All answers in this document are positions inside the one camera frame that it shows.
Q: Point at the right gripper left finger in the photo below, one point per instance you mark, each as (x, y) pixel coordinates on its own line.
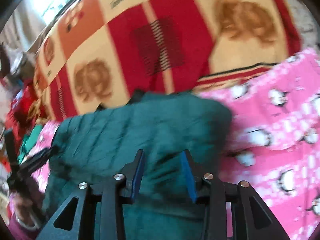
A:
(134, 173)

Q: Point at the orange red rose blanket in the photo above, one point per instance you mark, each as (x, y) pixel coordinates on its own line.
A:
(99, 52)

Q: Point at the red clothes pile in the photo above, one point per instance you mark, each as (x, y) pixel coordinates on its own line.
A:
(25, 109)

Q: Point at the magenta sleeve forearm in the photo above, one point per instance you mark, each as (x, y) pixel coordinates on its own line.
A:
(21, 232)

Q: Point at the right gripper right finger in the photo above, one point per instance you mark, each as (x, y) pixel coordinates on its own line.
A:
(190, 171)

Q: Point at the light green garment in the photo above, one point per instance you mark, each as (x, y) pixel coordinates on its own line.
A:
(28, 142)

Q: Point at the person's left hand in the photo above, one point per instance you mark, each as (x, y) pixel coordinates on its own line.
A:
(23, 204)

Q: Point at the pink penguin quilt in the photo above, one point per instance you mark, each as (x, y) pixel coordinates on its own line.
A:
(266, 130)

